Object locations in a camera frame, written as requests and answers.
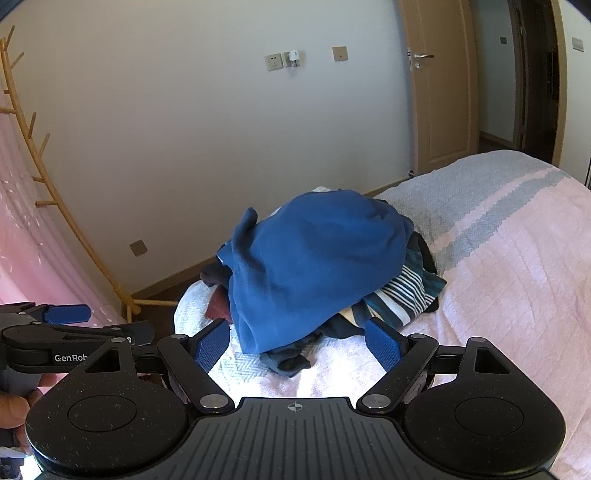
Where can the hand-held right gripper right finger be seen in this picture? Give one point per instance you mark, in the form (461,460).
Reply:
(383,344)

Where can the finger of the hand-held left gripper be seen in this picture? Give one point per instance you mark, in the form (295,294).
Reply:
(136,332)
(67,314)

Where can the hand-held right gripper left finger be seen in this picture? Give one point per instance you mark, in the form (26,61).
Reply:
(213,346)

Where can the blue sweatshirt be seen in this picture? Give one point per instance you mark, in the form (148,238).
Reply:
(314,258)

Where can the person's left hand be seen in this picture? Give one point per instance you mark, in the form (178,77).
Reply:
(11,410)

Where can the wooden coat rack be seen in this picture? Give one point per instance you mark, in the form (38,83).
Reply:
(130,306)

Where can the maroon garment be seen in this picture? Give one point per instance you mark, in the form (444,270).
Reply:
(218,308)

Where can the blue white striped shirt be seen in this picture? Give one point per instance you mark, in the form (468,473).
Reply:
(406,288)

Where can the dark grey garment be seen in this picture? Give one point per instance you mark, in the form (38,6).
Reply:
(216,276)

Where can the dark navy garment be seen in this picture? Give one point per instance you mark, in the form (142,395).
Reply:
(288,362)

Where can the pink curtain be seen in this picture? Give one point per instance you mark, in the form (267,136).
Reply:
(27,240)

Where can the black garment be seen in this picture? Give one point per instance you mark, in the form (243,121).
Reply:
(422,254)

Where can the pink grey woven bed blanket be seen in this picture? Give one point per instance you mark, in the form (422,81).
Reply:
(508,277)

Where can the light wooden door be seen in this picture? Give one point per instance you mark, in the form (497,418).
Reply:
(443,115)

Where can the white plug adapter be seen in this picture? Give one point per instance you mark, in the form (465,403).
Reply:
(293,58)

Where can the beige wall socket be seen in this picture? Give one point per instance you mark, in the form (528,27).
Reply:
(138,249)
(274,62)

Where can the dark wooden doorway frame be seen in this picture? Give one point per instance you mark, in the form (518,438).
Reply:
(519,92)

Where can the beige wall switch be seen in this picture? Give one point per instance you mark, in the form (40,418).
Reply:
(340,53)

